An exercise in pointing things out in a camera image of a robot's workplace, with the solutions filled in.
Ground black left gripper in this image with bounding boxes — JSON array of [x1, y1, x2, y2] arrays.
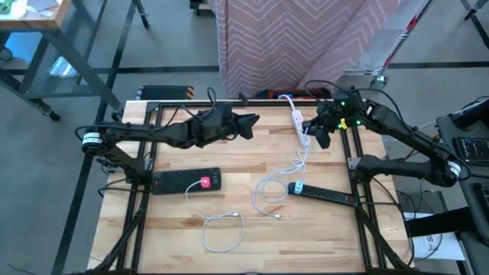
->
[[186, 101, 261, 149]]

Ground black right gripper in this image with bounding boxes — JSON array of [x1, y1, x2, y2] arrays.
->
[[302, 89, 368, 150]]

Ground white power strip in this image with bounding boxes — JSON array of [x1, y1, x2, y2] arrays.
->
[[291, 109, 313, 149]]

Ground black orange device blue screen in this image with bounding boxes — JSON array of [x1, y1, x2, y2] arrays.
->
[[265, 87, 332, 100]]

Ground narrow black power strip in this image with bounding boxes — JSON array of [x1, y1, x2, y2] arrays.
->
[[287, 182, 358, 209]]

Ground pink chevron cloth covered cart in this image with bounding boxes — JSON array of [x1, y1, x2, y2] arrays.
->
[[213, 0, 436, 99]]

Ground wide black power strip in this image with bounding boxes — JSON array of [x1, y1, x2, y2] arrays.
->
[[151, 167, 222, 196]]

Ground black case hazard stripes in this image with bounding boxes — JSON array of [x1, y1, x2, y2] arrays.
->
[[136, 85, 195, 101]]

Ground dark grey desk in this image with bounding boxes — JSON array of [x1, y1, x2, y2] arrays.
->
[[436, 114, 489, 275]]

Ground black desk device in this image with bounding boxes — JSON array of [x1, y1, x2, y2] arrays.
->
[[449, 98, 489, 131]]

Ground black keyboard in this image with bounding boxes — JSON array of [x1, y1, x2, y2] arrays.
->
[[453, 136, 489, 167], [471, 182, 489, 218]]

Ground white paper sheet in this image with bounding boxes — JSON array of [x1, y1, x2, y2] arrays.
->
[[404, 212, 466, 261]]

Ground clear plastic bag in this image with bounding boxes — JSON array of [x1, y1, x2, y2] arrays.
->
[[47, 56, 79, 79]]

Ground wooden side table metal legs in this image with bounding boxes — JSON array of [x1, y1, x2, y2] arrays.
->
[[0, 0, 125, 122]]

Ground grey paper sheets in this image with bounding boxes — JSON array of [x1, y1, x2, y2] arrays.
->
[[15, 0, 60, 18]]

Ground black aluminium rig frame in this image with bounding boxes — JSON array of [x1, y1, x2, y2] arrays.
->
[[86, 99, 416, 275]]

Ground white power strip cord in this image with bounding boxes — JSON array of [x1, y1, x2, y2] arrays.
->
[[280, 94, 298, 114]]

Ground black cable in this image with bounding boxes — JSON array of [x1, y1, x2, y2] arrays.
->
[[97, 177, 154, 198]]

